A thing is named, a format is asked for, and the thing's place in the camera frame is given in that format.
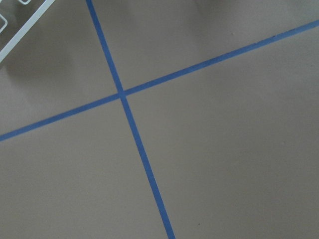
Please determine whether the white wire cup basket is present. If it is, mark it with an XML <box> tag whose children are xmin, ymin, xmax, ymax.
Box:
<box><xmin>0</xmin><ymin>0</ymin><xmax>54</xmax><ymax>61</ymax></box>

